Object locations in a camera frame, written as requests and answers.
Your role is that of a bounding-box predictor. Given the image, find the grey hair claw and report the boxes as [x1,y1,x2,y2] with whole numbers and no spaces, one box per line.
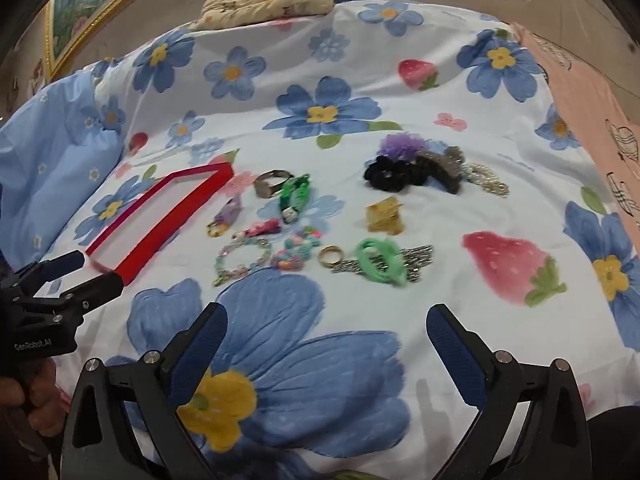
[415,145,466,195]

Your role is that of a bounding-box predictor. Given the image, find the pastel glass bead bracelet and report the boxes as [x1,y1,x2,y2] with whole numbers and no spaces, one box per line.
[212,237,274,288]

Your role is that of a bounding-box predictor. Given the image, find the pink heart charm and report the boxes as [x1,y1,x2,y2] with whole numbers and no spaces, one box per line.
[231,219,273,242]

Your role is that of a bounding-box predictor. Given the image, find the gold mesh band watch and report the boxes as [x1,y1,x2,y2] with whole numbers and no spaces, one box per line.
[253,168,296,199]

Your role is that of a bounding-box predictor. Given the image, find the gold ring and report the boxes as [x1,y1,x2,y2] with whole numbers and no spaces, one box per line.
[318,245,346,268]

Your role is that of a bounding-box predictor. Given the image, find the purple flower scrunchie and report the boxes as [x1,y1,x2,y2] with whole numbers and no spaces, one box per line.
[378,132,426,161]

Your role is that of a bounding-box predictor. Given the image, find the red jewelry box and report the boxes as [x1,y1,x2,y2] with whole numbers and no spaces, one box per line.
[85,162,235,286]

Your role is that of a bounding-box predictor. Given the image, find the green hair tie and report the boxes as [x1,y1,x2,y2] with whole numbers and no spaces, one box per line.
[355,237,407,287]

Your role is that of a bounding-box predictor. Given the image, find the pink printed cloth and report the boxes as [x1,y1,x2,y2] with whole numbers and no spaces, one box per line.
[510,22,640,223]

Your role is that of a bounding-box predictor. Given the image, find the gold framed picture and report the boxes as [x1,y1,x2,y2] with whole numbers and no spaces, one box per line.
[44,0,201,82]

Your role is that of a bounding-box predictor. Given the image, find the yellow hair claw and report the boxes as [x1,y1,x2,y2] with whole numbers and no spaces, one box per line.
[365,197,405,237]

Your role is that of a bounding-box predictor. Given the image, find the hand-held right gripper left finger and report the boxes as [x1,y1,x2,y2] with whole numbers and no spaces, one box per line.
[60,302,230,480]

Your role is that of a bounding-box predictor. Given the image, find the floral bedsheet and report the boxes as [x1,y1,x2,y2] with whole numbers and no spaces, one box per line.
[0,0,640,480]

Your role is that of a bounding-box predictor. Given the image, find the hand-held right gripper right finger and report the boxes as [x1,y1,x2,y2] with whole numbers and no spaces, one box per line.
[425,302,593,480]

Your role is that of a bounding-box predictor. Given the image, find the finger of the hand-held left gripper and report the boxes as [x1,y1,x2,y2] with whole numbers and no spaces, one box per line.
[9,250,87,288]
[47,275,124,323]

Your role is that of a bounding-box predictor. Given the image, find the person's left hand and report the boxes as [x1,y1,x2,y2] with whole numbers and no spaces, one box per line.
[0,359,68,463]

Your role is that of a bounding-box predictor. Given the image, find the light blue pillow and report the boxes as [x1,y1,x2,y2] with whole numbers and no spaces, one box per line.
[0,70,127,273]

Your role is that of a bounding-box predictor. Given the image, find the green braided keychain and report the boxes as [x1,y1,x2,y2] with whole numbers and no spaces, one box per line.
[277,173,312,224]

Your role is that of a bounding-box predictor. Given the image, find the purple and black hair clip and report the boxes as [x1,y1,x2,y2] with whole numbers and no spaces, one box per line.
[363,154,428,192]

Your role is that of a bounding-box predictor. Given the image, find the purple hair tie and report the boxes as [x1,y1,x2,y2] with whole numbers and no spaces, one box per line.
[206,195,244,239]

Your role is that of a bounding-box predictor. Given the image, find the silver chain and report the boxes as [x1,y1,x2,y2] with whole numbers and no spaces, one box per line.
[330,244,435,282]

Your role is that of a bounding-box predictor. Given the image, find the colourful chunky bead bracelet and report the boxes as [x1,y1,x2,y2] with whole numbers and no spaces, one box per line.
[270,226,322,272]

